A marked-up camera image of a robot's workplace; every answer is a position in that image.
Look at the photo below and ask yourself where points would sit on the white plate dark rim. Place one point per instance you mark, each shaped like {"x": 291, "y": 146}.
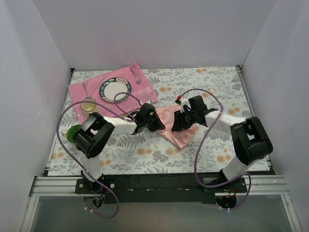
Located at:
{"x": 115, "y": 90}

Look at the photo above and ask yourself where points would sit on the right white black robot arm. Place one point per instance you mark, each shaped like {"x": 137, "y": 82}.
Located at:
{"x": 250, "y": 140}

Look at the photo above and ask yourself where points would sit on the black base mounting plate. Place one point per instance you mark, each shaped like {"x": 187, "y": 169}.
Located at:
{"x": 165, "y": 188}

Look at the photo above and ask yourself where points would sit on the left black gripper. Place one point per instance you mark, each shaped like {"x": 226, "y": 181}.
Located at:
{"x": 154, "y": 122}

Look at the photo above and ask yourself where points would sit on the silver fork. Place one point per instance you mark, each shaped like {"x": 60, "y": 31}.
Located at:
{"x": 137, "y": 80}

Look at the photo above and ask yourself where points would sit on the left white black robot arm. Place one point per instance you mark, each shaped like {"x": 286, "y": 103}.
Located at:
{"x": 91, "y": 137}

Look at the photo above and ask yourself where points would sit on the green interior floral mug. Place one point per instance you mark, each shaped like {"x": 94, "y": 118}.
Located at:
{"x": 69, "y": 134}

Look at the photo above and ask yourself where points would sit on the silver spoon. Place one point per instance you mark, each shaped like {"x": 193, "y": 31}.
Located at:
{"x": 87, "y": 95}

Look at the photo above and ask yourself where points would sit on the cream enamel mug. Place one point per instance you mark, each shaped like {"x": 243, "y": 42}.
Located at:
{"x": 89, "y": 106}

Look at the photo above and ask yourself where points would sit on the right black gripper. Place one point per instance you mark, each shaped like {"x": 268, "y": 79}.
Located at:
{"x": 182, "y": 120}

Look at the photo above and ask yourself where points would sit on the pink floral placemat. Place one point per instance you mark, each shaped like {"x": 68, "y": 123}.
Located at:
{"x": 143, "y": 92}

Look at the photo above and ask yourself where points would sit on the salmon pink satin napkin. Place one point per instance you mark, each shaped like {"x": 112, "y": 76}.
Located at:
{"x": 178, "y": 138}

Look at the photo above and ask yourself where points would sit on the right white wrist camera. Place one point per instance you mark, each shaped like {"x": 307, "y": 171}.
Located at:
{"x": 184, "y": 103}

